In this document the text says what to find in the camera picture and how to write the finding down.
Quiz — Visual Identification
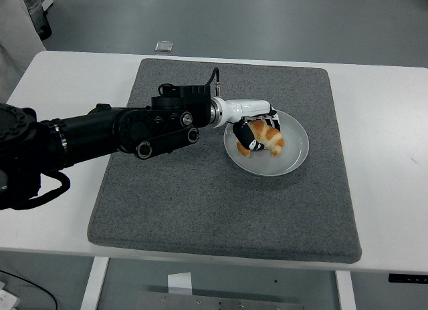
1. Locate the black floor cable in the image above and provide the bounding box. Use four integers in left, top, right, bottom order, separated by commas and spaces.
0, 269, 58, 310

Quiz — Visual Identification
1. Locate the croissant bread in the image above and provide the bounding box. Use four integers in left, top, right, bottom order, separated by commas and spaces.
235, 119, 285, 158

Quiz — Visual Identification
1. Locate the grey felt mat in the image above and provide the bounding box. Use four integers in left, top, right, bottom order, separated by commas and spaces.
86, 57, 362, 265

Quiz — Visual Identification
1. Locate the black table control panel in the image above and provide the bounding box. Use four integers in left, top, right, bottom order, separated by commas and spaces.
387, 273, 428, 285

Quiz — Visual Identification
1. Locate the pale grey round plate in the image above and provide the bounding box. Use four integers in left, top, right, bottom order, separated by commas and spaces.
223, 108, 310, 177

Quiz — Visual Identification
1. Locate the white fabric cover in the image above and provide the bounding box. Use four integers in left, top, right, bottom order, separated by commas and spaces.
0, 0, 47, 104

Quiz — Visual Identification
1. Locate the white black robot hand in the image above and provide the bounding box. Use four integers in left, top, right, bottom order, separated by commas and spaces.
217, 96, 282, 153

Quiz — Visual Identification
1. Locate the black floor stand base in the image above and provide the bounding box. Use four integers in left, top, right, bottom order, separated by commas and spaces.
36, 7, 54, 41

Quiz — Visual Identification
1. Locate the white power strip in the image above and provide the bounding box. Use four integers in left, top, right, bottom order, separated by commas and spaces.
0, 281, 20, 310

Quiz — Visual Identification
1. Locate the white table leg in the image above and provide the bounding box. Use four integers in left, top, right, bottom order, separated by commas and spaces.
80, 256, 110, 310
335, 270, 357, 310

